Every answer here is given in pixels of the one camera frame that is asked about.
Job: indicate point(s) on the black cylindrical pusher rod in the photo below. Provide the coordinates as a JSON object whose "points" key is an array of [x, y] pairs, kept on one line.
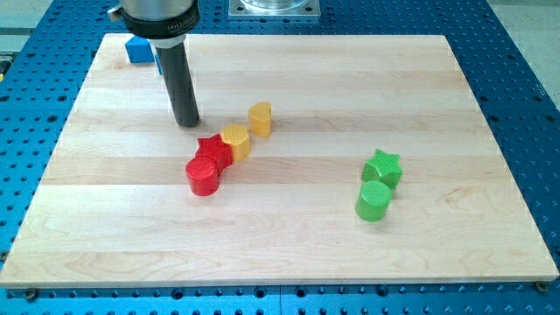
{"points": [[179, 85]]}

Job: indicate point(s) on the blue cube block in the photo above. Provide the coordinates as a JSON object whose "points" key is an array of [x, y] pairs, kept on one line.
{"points": [[139, 50]]}

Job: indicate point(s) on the red star block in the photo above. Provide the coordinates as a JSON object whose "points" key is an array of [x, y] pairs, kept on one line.
{"points": [[215, 148]]}

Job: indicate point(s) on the yellow hexagon block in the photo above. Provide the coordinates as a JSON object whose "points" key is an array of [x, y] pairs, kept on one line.
{"points": [[237, 137]]}

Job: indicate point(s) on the yellow heart block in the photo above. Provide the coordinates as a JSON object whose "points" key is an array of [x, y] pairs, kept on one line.
{"points": [[260, 119]]}

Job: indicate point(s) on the red cylinder block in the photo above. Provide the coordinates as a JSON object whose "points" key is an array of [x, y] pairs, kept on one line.
{"points": [[202, 175]]}

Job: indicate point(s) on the wooden board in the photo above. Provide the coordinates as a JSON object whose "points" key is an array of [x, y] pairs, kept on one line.
{"points": [[114, 207]]}

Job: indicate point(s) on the green star block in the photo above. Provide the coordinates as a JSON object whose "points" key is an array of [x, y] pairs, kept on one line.
{"points": [[383, 167]]}

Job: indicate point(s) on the green cylinder block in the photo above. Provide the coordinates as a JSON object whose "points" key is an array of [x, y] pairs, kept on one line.
{"points": [[373, 201]]}

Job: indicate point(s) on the left board clamp screw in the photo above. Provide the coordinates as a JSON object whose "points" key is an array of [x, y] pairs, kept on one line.
{"points": [[31, 294]]}

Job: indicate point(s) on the board clamp screw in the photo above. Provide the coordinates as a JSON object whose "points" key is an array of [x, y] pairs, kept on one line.
{"points": [[31, 294], [542, 287]]}

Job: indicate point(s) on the right board clamp screw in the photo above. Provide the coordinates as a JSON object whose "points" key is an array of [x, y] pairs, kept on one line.
{"points": [[542, 287]]}

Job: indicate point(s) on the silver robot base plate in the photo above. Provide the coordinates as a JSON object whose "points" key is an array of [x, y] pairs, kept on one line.
{"points": [[273, 8]]}

